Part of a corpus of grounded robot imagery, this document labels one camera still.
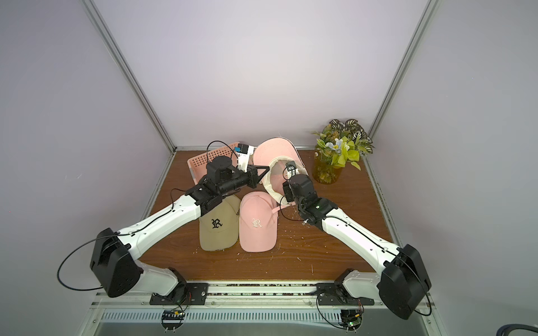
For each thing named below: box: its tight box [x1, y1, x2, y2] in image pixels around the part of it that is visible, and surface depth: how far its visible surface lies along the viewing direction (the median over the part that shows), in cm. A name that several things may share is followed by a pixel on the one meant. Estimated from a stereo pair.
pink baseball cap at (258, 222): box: [238, 191, 295, 253], surface depth 87 cm
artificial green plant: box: [311, 119, 375, 171], surface depth 94 cm
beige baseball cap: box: [198, 194, 241, 252], surface depth 88 cm
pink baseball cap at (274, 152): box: [252, 137, 309, 204], surface depth 71 cm
